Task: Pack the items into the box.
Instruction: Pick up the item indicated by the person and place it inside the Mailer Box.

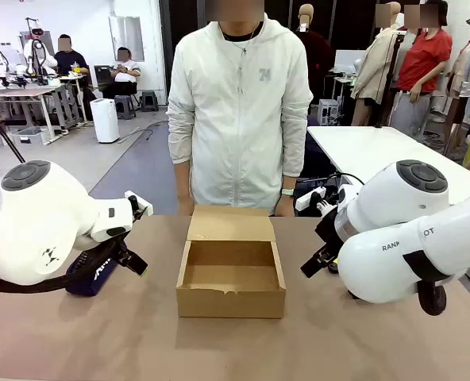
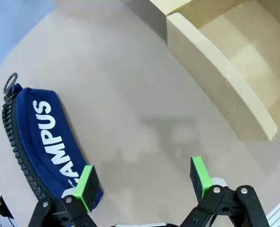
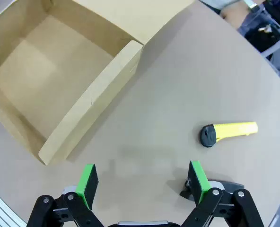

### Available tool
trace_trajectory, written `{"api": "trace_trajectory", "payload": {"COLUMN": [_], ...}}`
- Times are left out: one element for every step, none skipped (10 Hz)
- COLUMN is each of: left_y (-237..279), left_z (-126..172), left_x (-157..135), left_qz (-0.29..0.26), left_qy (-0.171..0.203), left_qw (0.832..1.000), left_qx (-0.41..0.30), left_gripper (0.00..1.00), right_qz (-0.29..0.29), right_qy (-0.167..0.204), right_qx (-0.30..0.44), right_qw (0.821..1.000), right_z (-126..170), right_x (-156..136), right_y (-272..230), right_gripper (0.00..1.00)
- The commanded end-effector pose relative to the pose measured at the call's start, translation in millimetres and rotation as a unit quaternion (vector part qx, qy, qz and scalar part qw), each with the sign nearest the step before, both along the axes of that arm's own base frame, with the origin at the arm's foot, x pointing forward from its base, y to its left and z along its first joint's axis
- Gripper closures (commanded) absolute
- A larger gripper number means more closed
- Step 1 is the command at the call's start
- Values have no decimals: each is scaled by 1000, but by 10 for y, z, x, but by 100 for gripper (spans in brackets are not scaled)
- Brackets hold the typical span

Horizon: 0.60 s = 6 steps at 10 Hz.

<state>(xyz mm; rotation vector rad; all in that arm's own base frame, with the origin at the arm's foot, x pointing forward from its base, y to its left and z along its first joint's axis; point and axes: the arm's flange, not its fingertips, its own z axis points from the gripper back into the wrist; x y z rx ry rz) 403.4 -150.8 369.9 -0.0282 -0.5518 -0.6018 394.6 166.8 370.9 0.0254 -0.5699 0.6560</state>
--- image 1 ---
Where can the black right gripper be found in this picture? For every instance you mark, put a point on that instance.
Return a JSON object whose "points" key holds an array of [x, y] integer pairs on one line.
{"points": [[328, 232]]}

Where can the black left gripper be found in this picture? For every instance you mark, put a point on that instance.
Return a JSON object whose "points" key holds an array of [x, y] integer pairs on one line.
{"points": [[114, 250]]}

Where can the brown cardboard box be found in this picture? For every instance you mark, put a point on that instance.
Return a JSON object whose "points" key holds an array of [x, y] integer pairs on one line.
{"points": [[231, 305]]}

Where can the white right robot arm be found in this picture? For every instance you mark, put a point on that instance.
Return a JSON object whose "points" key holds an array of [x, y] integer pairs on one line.
{"points": [[378, 270]]}

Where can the person's left forearm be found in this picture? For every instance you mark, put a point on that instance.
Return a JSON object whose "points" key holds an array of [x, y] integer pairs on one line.
{"points": [[288, 182]]}

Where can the person's right forearm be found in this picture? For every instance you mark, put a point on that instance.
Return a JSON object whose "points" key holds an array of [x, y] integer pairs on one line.
{"points": [[182, 178]]}

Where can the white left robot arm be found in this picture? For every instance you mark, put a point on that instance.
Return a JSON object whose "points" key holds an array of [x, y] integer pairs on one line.
{"points": [[32, 222]]}

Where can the person's left hand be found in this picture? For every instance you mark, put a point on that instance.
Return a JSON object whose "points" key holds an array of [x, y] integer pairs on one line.
{"points": [[286, 206]]}

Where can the person's right hand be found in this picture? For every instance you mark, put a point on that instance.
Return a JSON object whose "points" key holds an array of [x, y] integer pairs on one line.
{"points": [[185, 205]]}

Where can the white power strip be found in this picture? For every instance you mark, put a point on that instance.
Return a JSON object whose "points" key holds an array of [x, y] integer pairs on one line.
{"points": [[308, 198]]}

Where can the pale green wrist watch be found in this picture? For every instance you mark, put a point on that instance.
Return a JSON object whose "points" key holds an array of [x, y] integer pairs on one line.
{"points": [[287, 192]]}

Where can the white side table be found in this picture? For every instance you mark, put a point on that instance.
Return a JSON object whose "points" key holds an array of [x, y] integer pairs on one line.
{"points": [[358, 147]]}

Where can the white air purifier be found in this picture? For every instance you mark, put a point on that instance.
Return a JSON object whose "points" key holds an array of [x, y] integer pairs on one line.
{"points": [[105, 120]]}

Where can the white computer case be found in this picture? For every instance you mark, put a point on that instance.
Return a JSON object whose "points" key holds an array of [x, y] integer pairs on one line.
{"points": [[328, 111]]}

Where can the grey plastic stool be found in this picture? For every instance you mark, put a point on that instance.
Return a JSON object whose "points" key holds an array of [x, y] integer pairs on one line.
{"points": [[125, 107], [149, 101]]}

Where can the grey storage bin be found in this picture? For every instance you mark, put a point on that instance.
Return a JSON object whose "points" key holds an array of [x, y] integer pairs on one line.
{"points": [[28, 137]]}

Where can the person in white jacket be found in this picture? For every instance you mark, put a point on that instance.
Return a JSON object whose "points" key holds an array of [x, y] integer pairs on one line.
{"points": [[235, 119]]}

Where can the black tripod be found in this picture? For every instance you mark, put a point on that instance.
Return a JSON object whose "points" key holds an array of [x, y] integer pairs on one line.
{"points": [[5, 137]]}

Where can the black monitor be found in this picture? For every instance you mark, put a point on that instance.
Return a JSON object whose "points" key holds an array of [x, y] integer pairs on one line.
{"points": [[103, 77]]}

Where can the seated person striped white shirt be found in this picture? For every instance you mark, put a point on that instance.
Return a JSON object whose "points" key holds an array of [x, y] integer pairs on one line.
{"points": [[125, 71]]}

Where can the mannequin in beige coat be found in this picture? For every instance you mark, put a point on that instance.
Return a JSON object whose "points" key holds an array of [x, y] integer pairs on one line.
{"points": [[374, 67]]}

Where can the white monitor back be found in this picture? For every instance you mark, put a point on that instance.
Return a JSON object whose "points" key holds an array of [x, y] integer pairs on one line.
{"points": [[344, 61]]}

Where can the grey background work desk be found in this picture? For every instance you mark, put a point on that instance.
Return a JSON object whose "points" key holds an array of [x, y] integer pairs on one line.
{"points": [[16, 92]]}

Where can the seated person black shirt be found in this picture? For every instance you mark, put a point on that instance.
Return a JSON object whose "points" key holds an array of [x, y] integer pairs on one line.
{"points": [[70, 59]]}

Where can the mannequin in dark red top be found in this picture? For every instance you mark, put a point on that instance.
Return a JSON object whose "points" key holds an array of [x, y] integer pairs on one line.
{"points": [[318, 51]]}

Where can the person in red shirt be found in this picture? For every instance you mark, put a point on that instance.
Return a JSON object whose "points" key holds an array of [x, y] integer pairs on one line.
{"points": [[423, 59]]}

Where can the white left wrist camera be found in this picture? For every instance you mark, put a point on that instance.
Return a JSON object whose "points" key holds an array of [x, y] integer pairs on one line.
{"points": [[139, 203]]}

